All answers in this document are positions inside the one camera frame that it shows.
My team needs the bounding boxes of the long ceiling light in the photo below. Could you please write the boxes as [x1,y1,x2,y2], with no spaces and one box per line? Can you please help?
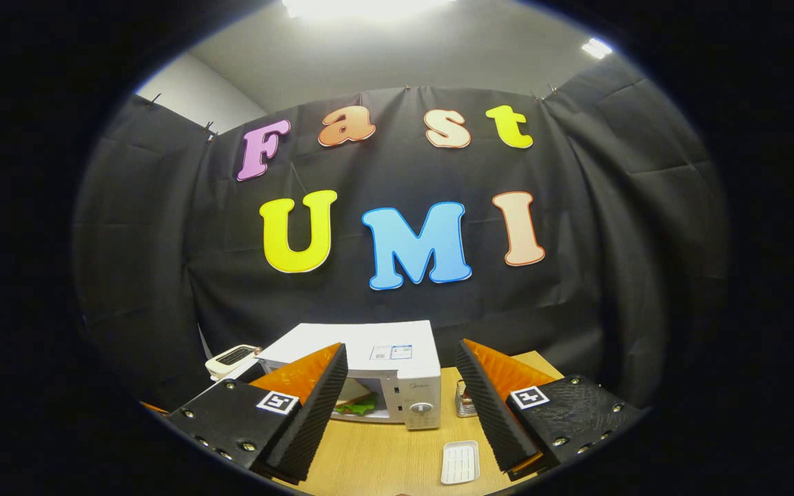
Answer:
[282,0,457,21]

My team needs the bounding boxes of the sandwich with lettuce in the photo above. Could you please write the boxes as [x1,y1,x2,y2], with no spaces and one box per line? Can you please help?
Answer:
[334,391,379,417]

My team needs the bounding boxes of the small white tray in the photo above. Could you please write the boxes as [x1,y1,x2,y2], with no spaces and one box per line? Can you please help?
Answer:
[440,441,481,486]

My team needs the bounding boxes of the white microwave oven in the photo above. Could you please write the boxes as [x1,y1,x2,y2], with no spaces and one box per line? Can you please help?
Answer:
[221,320,443,431]

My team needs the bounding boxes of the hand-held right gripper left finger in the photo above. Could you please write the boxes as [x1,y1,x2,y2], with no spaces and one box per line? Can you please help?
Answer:
[166,342,349,483]

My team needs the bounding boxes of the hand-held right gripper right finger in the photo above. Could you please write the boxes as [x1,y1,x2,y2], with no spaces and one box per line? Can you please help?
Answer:
[455,338,649,482]

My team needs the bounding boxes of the black backdrop cloth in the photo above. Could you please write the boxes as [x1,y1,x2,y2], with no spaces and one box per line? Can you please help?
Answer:
[73,55,729,414]

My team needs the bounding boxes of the metal wire utensil holder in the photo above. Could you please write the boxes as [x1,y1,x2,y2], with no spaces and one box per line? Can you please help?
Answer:
[454,378,479,419]

